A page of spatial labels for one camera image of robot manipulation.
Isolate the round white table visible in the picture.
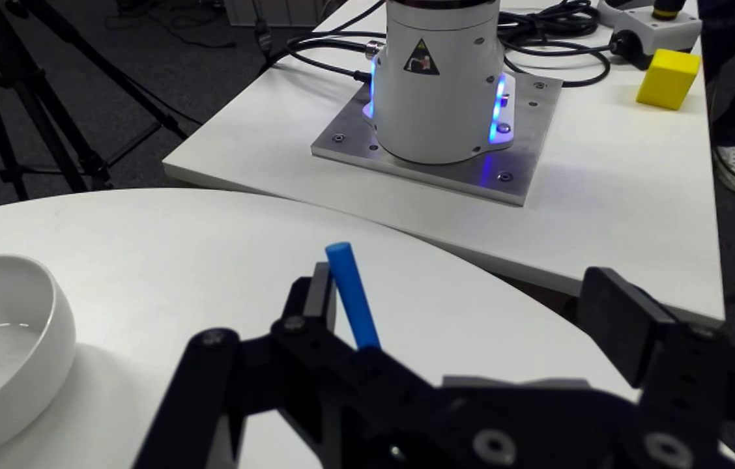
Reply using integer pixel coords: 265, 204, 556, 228
0, 189, 640, 469

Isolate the black camera tripod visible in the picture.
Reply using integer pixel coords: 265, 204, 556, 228
0, 0, 193, 204

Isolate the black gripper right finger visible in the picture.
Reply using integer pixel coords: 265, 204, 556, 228
574, 267, 735, 469

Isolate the metal base plate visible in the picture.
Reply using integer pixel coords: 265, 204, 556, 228
309, 61, 566, 210

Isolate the white rectangular table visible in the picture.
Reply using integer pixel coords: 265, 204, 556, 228
162, 0, 726, 329

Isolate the black cable bundle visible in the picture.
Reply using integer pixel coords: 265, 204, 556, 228
495, 0, 614, 92

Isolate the emergency stop button box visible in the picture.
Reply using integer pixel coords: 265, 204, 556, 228
597, 0, 706, 74

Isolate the yellow block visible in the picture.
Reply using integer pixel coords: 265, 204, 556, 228
634, 48, 703, 116

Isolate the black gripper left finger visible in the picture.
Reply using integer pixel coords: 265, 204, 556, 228
130, 260, 407, 469

